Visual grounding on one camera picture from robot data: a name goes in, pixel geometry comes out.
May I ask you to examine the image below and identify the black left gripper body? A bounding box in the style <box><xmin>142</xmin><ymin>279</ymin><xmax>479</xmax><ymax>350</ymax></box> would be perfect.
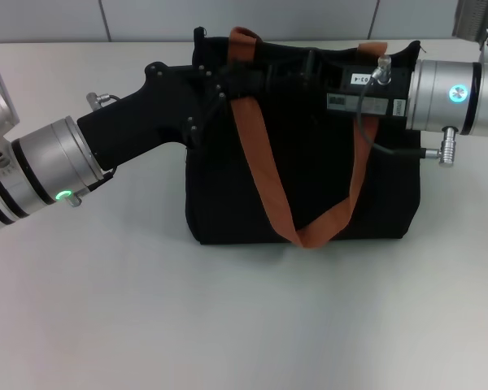
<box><xmin>76</xmin><ymin>61</ymin><xmax>199</xmax><ymax>171</ymax></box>

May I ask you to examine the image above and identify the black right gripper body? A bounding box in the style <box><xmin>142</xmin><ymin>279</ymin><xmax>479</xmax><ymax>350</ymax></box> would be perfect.
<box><xmin>324</xmin><ymin>60</ymin><xmax>412</xmax><ymax>121</ymax></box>

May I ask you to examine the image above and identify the black food bag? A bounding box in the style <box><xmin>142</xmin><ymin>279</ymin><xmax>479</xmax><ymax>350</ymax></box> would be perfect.
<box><xmin>185</xmin><ymin>26</ymin><xmax>427</xmax><ymax>249</ymax></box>

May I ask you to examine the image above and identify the left gripper cable with plug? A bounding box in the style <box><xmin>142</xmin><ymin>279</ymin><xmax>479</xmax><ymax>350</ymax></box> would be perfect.
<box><xmin>85</xmin><ymin>92</ymin><xmax>124</xmax><ymax>114</ymax></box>

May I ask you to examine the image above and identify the gripper cable with plug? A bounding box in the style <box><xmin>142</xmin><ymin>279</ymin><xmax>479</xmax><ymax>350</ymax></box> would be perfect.
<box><xmin>358</xmin><ymin>54</ymin><xmax>460</xmax><ymax>168</ymax></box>
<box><xmin>85</xmin><ymin>92</ymin><xmax>124</xmax><ymax>114</ymax></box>

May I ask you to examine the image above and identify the right gripper cable with plug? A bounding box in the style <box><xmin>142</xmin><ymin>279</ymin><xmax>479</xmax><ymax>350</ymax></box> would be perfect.
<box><xmin>358</xmin><ymin>54</ymin><xmax>460</xmax><ymax>168</ymax></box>

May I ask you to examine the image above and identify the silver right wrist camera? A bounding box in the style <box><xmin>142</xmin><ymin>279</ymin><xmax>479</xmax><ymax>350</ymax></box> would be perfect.
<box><xmin>451</xmin><ymin>0</ymin><xmax>488</xmax><ymax>44</ymax></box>

